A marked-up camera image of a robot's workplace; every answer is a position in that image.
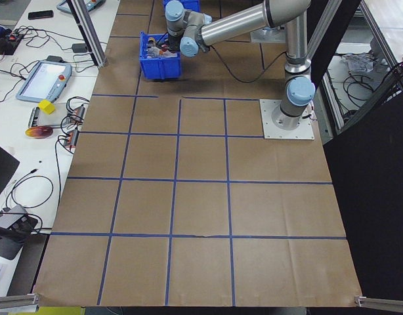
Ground aluminium profile bar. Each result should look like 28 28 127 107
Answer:
0 293 41 313
353 294 403 311

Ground silver metal box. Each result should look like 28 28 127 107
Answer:
26 106 41 129

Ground black button box device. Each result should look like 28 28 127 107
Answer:
11 215 39 236

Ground black frame cover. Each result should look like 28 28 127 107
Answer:
306 0 362 89
322 85 403 301

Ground coiled black cable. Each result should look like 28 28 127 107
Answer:
4 169 54 211

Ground orange red disc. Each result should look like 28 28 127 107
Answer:
25 127 54 140

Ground orange black cable adapter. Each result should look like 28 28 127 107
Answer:
61 129 80 149
66 104 87 124

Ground yellow green item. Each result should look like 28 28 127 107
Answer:
7 306 85 315

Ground black flat mat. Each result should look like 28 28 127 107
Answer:
0 140 21 206

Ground silver metal frame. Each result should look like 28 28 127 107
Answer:
311 0 403 135

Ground blue bin with black parts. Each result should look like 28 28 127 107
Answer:
162 0 201 11

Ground crumpled white plastic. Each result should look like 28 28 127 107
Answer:
341 54 375 75

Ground black circuit board with wires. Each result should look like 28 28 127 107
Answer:
0 31 25 56

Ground light blue teach pendant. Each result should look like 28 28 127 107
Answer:
56 0 106 14
15 60 74 104

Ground grey desktop device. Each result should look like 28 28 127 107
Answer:
0 233 24 262

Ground black smartphone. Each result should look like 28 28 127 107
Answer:
28 10 54 20

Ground blue bin with buttons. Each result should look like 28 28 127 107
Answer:
139 31 183 81

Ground white side desk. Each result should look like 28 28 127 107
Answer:
0 0 120 296

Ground white square base plate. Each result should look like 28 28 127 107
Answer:
250 28 288 44
259 98 316 141

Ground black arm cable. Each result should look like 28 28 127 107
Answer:
208 45 288 83

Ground aluminium frame post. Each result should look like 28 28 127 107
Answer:
66 0 109 68

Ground black cables in frame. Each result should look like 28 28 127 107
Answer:
343 73 376 106

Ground white flat pad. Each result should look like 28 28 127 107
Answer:
36 113 64 129

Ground grey hub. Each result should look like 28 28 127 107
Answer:
0 205 29 232

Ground long black desk cable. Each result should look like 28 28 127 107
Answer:
30 133 77 236

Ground yellow cube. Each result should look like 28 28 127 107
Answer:
37 100 56 115

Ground tangled black desk cables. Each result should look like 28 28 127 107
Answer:
9 28 100 81

